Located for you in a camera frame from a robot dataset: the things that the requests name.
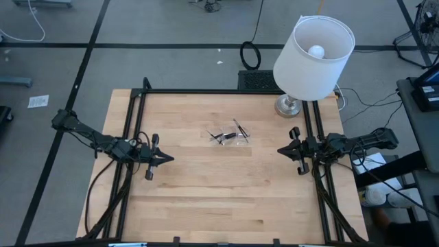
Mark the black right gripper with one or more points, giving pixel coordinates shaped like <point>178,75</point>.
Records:
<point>305,149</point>

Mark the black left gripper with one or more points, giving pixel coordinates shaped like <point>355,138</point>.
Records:
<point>151,156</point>

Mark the clear acrylic brush organizer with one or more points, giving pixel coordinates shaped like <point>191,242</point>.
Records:
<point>245,141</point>

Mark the black makeup brush silver ferrule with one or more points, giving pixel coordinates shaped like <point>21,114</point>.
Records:
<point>212,136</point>
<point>216,137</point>
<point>240,130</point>
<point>222,140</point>
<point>245,133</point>

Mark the black fluffy-head makeup brush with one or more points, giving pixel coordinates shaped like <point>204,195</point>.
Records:
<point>230,136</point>

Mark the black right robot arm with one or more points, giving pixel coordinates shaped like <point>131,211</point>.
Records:
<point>360,142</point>

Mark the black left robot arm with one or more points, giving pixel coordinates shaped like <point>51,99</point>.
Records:
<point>96,139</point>

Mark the white shade silver table lamp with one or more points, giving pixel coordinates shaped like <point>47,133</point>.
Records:
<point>308,79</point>

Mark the black perforated box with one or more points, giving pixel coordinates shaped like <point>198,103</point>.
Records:
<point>254,80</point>

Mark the white cardboard box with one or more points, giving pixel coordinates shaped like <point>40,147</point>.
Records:
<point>370,164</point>

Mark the white paper towel roll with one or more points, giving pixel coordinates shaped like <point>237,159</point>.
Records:
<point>375,196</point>
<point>404,198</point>

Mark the grey side table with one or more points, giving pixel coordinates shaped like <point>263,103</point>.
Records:
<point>422,137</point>

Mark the white paper sheet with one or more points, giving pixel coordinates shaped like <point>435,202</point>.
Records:
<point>37,101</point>

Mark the person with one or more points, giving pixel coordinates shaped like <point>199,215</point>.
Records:
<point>404,235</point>

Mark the black box with labels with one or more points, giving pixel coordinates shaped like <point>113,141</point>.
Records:
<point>425,99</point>

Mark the blue screen laptop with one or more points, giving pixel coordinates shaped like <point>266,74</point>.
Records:
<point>430,75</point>

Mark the black object on floor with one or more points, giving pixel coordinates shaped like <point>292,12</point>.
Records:
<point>5,115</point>

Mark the grey desk foot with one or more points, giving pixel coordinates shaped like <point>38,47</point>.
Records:
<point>15,81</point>
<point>41,3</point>

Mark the black floor fan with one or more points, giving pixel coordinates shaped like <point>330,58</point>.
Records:
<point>427,24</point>

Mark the black frame corner bracket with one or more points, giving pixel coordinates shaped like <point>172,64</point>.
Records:
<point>146,85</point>

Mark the black frame clamp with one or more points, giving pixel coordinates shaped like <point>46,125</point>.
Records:
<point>176,241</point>
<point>276,242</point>

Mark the black aluminium table frame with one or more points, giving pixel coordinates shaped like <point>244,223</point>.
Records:
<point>223,91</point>

